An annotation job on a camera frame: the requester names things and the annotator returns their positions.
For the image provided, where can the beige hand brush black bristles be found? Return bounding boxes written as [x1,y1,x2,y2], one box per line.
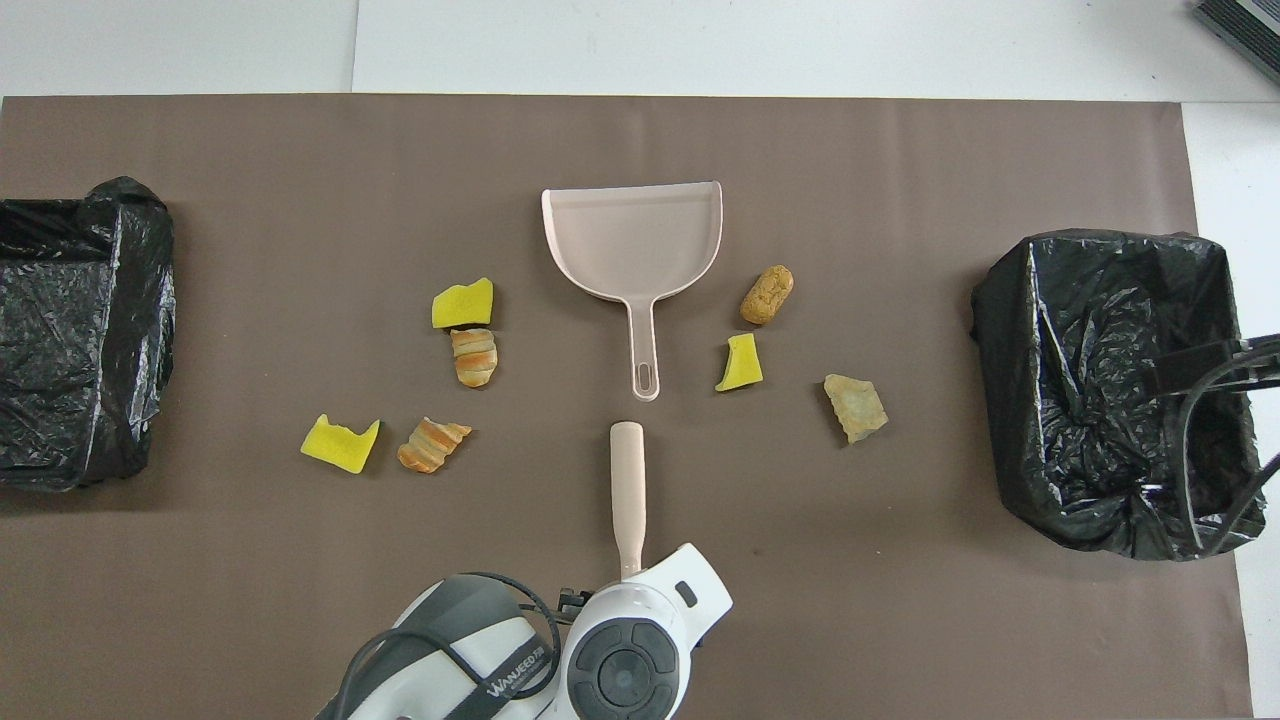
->
[609,421,649,581]

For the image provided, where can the orange striped croissant piece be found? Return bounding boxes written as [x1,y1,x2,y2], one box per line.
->
[396,416,473,475]

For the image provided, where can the pale striped croissant piece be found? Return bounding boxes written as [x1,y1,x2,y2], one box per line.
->
[449,328,499,390]

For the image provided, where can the notched yellow sponge piece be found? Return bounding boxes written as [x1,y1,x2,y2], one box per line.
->
[300,413,382,475]

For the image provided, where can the small yellow sponge piece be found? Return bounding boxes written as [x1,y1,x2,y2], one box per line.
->
[714,333,764,393]

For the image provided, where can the stepped yellow sponge piece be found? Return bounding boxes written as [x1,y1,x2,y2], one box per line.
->
[431,277,496,331]

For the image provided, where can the beige bread chunk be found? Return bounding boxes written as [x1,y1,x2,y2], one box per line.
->
[823,374,889,445]

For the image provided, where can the brown oval bread roll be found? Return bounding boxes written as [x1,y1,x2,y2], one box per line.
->
[739,264,795,327]

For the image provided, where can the pink plastic dustpan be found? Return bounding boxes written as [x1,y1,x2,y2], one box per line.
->
[541,181,724,403]

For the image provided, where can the black bag lined bin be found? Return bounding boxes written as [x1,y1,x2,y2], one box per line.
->
[970,229,1267,562]
[0,177,177,492]

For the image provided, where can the brown table mat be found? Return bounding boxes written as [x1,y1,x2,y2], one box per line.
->
[0,95,1253,720]

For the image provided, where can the dark grey ribbed device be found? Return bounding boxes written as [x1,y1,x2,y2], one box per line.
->
[1192,0,1280,86]

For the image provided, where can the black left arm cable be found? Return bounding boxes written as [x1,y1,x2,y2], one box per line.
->
[330,570,563,720]

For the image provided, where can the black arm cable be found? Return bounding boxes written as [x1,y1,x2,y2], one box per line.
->
[330,570,563,720]
[1148,335,1280,553]

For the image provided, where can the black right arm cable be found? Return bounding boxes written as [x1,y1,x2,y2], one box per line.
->
[1148,335,1280,553]

